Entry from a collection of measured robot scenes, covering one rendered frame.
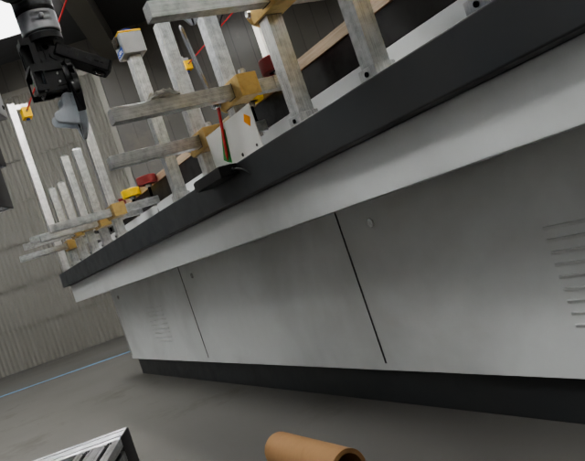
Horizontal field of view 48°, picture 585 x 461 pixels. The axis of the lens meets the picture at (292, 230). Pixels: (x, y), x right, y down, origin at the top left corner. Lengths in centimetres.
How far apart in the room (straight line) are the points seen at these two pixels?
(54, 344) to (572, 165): 723
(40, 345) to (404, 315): 672
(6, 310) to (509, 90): 747
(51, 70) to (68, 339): 669
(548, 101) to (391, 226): 69
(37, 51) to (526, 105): 91
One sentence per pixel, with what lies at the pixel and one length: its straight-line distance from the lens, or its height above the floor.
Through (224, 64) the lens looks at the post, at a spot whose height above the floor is 92.
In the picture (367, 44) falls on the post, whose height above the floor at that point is 75.
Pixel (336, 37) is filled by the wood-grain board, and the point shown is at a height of 88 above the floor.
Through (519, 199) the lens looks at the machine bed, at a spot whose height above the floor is 43.
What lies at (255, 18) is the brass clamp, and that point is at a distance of 136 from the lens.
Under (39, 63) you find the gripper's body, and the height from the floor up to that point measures 96.
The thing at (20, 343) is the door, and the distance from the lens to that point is 809.
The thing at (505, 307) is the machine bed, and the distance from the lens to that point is 134.
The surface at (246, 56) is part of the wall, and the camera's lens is 804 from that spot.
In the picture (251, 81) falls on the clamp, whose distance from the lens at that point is 148.
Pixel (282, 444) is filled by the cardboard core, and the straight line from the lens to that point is 154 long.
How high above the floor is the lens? 51
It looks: level
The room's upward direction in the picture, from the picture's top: 19 degrees counter-clockwise
